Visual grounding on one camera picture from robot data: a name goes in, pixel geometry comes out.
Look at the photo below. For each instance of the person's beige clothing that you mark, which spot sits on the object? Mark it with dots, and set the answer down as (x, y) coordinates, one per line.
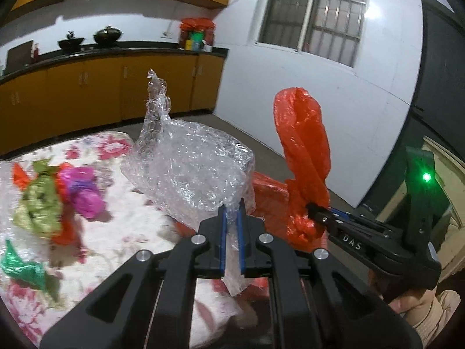
(436, 316)

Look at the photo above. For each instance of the dark cutting board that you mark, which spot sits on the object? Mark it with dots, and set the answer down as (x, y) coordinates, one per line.
(20, 56)

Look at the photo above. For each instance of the green plastic bag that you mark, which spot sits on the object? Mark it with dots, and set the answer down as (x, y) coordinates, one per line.
(25, 271)

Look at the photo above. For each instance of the barred window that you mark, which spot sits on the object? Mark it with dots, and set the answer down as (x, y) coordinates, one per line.
(312, 11)

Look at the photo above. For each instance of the clear plastic bag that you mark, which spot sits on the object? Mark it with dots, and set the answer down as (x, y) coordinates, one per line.
(8, 203)

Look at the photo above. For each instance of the wooden lower kitchen cabinets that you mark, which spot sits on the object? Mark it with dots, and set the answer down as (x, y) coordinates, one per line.
(101, 87)

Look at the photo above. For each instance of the dark door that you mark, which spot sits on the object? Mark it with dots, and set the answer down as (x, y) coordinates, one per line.
(443, 80)

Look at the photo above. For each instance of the yellow-green plastic bag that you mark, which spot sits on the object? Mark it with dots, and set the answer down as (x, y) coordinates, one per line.
(38, 203)

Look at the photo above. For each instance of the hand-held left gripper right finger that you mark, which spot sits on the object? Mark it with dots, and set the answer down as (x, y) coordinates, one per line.
(240, 240)

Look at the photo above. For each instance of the cream wooden furniture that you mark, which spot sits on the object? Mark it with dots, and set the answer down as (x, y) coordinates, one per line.
(452, 189)

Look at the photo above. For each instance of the large black lidded wok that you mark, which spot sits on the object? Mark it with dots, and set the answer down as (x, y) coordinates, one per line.
(108, 36)

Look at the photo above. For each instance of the green container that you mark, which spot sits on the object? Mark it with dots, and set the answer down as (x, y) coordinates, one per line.
(197, 40)

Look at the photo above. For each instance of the orange plastic bag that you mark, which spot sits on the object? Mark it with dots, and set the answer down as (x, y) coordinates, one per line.
(64, 231)

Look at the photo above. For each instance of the red bag of containers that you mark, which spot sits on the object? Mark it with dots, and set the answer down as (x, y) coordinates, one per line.
(198, 25)

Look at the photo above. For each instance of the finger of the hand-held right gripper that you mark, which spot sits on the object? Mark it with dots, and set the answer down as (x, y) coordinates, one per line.
(339, 214)
(327, 221)

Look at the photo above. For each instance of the red plastic bag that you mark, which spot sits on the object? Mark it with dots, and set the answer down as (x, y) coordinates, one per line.
(305, 134)

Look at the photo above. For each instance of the red bottle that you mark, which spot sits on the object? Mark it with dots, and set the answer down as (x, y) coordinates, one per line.
(35, 53)

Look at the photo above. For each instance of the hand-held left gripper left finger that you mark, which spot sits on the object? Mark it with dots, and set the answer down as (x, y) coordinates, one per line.
(222, 240)

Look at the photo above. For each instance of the black kitchen countertop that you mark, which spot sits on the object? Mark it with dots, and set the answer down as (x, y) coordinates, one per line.
(109, 49)

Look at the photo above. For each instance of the small black wok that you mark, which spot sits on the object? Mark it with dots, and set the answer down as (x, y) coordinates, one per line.
(71, 41)

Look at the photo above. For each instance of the red plastic waste basket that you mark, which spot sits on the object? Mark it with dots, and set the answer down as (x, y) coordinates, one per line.
(269, 196)

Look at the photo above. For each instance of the floral printed blanket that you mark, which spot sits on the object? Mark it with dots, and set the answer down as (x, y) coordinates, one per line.
(120, 211)

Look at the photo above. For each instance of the purple plastic bag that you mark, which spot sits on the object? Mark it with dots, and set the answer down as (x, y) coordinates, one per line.
(85, 192)

